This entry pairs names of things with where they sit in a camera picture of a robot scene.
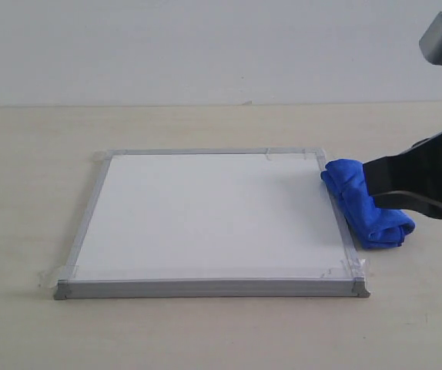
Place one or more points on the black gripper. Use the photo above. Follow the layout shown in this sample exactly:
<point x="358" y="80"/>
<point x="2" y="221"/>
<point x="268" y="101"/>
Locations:
<point x="417" y="170"/>

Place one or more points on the blue cloth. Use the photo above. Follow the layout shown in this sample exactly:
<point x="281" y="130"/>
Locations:
<point x="374" y="227"/>

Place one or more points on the clear tape front right corner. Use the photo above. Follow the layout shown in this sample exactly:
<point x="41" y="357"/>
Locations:
<point x="348" y="269"/>

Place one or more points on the clear tape back right corner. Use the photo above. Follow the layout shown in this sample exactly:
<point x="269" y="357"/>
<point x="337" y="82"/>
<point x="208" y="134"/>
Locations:
<point x="296" y="153"/>

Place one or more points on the clear tape front left corner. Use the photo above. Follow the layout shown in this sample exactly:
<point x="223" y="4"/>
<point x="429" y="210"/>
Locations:
<point x="50" y="278"/>

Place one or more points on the white whiteboard with aluminium frame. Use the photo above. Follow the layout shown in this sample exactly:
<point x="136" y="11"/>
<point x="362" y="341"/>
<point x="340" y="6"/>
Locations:
<point x="209" y="223"/>

